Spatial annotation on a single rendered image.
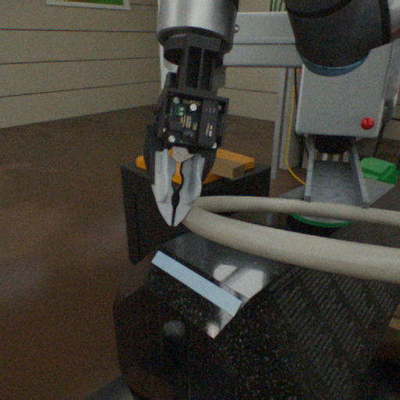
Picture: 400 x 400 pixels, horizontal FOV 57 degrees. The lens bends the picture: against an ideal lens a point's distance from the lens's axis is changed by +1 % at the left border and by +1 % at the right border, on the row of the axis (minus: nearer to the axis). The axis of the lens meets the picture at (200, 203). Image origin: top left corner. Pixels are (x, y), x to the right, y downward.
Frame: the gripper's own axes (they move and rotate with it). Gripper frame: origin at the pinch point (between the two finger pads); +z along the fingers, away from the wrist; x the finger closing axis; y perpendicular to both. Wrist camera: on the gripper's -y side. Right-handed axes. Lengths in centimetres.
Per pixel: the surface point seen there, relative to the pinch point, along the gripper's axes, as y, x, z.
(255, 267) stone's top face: -44, 31, 15
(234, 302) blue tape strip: -34.7, 23.3, 22.1
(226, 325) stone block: -33.7, 21.5, 27.1
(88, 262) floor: -211, -16, 55
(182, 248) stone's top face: -57, 14, 14
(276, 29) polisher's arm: -104, 54, -74
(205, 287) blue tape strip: -42, 18, 21
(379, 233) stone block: -63, 84, 5
